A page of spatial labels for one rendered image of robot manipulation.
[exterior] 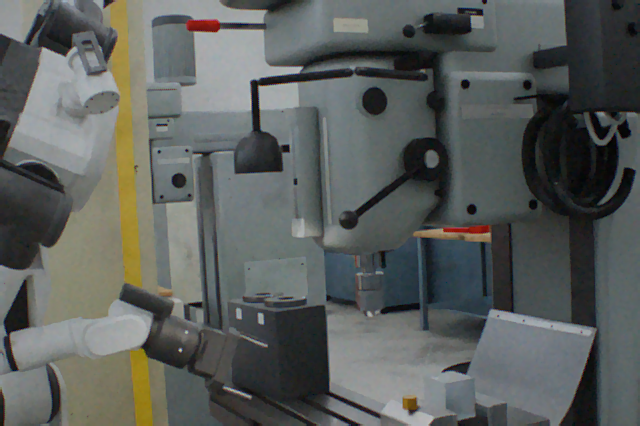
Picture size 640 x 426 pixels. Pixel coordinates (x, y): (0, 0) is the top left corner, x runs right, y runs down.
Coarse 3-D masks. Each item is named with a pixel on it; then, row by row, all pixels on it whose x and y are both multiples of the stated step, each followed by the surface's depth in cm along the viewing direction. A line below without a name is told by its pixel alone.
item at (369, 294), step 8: (376, 280) 149; (360, 288) 149; (368, 288) 149; (376, 288) 149; (360, 296) 149; (368, 296) 149; (376, 296) 149; (360, 304) 150; (368, 304) 149; (376, 304) 149
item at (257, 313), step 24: (240, 312) 190; (264, 312) 181; (288, 312) 179; (312, 312) 182; (264, 336) 182; (288, 336) 179; (312, 336) 182; (240, 360) 192; (264, 360) 183; (288, 360) 179; (312, 360) 182; (240, 384) 193; (264, 384) 184; (288, 384) 179; (312, 384) 182
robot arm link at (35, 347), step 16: (0, 336) 149; (16, 336) 150; (32, 336) 150; (48, 336) 151; (64, 336) 151; (16, 352) 149; (32, 352) 149; (48, 352) 150; (64, 352) 151; (16, 368) 150; (32, 368) 151
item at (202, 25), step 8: (192, 24) 145; (200, 24) 146; (208, 24) 146; (216, 24) 147; (224, 24) 148; (232, 24) 149; (240, 24) 149; (248, 24) 150; (256, 24) 151; (264, 24) 151; (216, 32) 148
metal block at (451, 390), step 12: (444, 372) 133; (456, 372) 133; (432, 384) 130; (444, 384) 127; (456, 384) 128; (468, 384) 129; (432, 396) 130; (444, 396) 127; (456, 396) 128; (468, 396) 129; (456, 408) 128; (468, 408) 129
